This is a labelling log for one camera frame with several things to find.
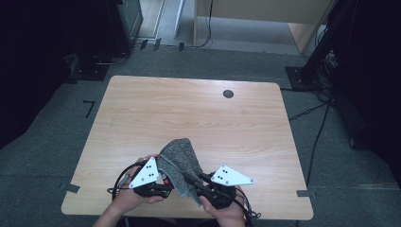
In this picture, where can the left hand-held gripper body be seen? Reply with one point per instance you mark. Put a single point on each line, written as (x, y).
(146, 173)

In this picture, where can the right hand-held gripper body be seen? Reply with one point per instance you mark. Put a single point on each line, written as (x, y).
(228, 176)

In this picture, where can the grey terry towel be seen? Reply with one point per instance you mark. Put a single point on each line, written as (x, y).
(179, 157)

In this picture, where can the person's left hand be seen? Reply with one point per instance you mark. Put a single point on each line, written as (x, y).
(126, 197)

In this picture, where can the person's right hand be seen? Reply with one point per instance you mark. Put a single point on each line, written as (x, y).
(228, 216)

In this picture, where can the grey tape strip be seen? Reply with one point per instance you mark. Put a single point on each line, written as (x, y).
(72, 188)
(305, 193)

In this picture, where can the round dark table grommet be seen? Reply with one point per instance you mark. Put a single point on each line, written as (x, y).
(228, 93)

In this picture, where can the black angled tape mark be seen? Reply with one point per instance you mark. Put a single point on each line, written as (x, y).
(90, 107)

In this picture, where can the black metal stand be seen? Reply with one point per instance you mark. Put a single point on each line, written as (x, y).
(304, 78)

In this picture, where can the black tape strip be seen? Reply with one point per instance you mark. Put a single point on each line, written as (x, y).
(181, 46)
(157, 44)
(143, 44)

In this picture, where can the dark computer tower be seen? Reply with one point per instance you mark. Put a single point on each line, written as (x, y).
(126, 22)

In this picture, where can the dark curtain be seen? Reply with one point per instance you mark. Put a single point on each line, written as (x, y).
(31, 63)
(375, 78)

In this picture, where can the light wooden desk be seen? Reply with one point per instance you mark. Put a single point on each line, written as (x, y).
(268, 8)

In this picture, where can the black stand base plate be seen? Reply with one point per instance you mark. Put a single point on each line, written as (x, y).
(90, 71)

